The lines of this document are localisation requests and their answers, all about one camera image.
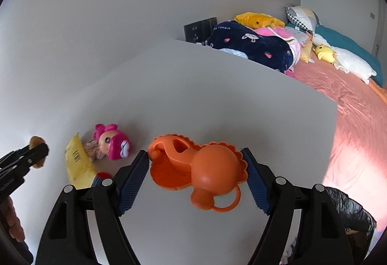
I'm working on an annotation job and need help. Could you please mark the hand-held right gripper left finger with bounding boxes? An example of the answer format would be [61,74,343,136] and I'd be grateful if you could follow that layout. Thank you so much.
[36,149,150,265]

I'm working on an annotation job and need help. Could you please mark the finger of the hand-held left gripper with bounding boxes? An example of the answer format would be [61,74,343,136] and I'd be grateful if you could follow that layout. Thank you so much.
[0,142,50,176]

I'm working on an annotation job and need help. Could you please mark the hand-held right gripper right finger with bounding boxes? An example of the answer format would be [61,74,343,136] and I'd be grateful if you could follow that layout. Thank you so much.
[240,148,355,265]

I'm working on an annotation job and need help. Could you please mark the orange elephant toy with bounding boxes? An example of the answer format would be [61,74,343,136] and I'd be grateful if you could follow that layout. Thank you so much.
[147,133,249,212]

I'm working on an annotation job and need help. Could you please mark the black trash bag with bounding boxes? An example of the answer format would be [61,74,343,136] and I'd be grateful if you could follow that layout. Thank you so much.
[321,186,378,265]

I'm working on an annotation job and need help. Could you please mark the person's left hand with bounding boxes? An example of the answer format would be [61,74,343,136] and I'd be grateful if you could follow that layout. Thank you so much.
[0,196,25,243]

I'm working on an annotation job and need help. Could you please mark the pink haired doll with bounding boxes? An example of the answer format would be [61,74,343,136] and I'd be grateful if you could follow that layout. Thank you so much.
[84,123,132,162]

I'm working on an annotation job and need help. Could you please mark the yellow packet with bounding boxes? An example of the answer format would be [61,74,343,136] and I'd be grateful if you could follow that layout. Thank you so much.
[65,133,98,190]

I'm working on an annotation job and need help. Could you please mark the pink bed sheet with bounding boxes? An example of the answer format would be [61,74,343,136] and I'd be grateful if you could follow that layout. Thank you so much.
[291,62,387,194]

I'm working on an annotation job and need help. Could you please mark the navy printed blanket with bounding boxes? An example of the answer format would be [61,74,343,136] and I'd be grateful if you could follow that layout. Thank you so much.
[203,21,295,74]

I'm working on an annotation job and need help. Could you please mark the yellow plush cloth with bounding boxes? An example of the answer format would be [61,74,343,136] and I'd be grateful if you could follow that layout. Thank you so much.
[299,40,315,64]

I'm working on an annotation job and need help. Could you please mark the yellow duck plush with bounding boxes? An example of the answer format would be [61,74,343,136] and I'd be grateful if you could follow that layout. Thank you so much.
[313,44,337,64]

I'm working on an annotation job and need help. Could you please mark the pink blanket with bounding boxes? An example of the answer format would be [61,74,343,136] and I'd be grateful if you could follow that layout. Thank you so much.
[254,26,312,64]

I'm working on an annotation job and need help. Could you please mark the white goose plush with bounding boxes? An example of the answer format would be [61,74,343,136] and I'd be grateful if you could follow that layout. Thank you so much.
[311,33,378,85]

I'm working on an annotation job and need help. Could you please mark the yellow pillow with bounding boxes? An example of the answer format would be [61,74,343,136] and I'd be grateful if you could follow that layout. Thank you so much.
[233,12,286,28]

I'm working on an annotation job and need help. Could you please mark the teal blanket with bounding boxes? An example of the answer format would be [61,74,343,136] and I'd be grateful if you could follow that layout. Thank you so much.
[287,22,384,86]

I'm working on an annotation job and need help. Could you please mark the patchwork checked pillow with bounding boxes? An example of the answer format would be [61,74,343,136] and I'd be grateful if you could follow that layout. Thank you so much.
[285,5,321,35]

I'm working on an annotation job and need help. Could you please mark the dark wall outlet panel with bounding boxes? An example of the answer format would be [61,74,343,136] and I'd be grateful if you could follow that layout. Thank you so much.
[183,17,218,43]

